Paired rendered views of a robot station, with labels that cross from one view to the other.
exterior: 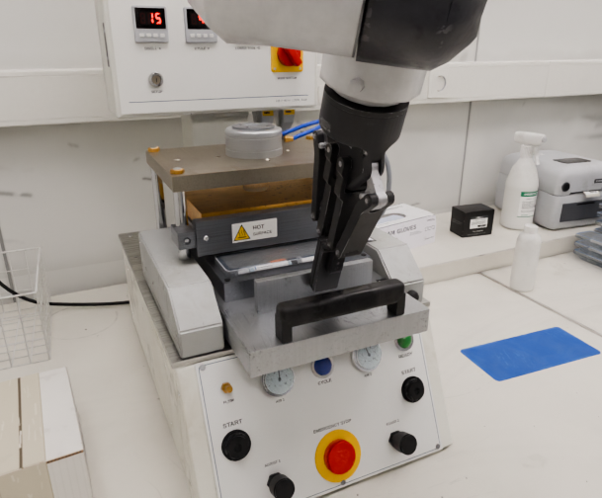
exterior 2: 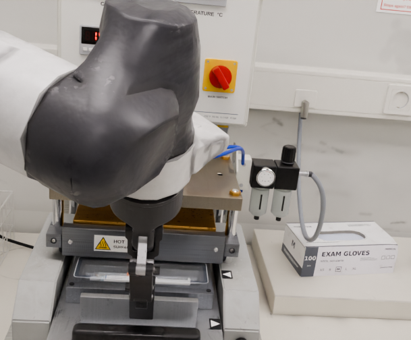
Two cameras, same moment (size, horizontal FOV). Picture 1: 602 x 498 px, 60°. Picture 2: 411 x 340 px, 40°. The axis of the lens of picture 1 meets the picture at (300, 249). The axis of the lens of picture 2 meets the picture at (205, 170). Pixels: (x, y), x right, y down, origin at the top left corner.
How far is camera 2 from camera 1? 0.33 m
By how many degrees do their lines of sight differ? 18
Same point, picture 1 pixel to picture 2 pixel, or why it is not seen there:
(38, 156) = not seen: hidden behind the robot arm
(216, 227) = (80, 235)
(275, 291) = (97, 307)
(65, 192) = not seen: hidden behind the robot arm
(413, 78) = (156, 184)
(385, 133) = (146, 218)
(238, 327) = (54, 330)
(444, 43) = (80, 200)
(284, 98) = (212, 115)
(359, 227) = (134, 284)
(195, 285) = (41, 282)
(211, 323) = (40, 319)
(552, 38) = not seen: outside the picture
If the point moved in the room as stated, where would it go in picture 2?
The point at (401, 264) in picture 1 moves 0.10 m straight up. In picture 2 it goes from (242, 309) to (251, 244)
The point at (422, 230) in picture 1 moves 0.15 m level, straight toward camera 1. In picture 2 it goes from (377, 258) to (352, 285)
